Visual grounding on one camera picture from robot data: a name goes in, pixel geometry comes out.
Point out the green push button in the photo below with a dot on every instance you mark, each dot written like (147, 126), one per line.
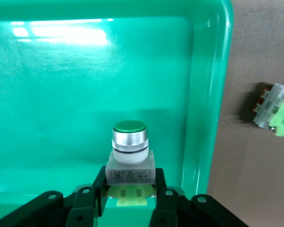
(269, 111)
(129, 142)

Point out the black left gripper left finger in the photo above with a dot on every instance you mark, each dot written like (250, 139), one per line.
(85, 205)

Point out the green plastic tray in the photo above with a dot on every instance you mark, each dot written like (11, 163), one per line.
(61, 94)

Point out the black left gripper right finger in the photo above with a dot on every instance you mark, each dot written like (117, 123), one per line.
(170, 208)

